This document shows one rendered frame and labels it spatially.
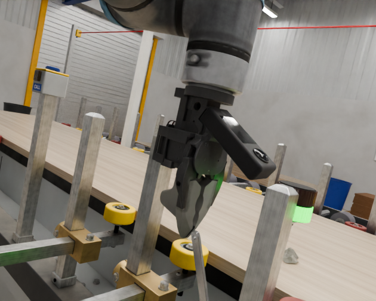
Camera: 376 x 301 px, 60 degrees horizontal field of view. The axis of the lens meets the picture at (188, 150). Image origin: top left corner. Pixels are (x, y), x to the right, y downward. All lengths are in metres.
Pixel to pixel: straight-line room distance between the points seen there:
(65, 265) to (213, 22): 0.67
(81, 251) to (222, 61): 0.55
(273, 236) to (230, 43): 0.26
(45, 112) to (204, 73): 0.68
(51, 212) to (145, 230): 0.83
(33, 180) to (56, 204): 0.34
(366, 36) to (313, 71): 1.29
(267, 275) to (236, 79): 0.27
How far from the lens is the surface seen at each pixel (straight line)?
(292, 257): 0.81
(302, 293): 0.69
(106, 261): 1.12
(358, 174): 7.89
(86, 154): 0.80
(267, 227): 0.48
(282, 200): 0.46
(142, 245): 0.64
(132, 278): 0.67
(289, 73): 8.99
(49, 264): 1.01
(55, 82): 1.01
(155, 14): 0.47
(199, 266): 0.48
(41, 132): 1.03
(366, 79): 8.17
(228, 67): 0.43
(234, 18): 0.44
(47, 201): 1.45
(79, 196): 0.83
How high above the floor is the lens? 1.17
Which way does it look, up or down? 5 degrees down
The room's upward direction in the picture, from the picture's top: 13 degrees clockwise
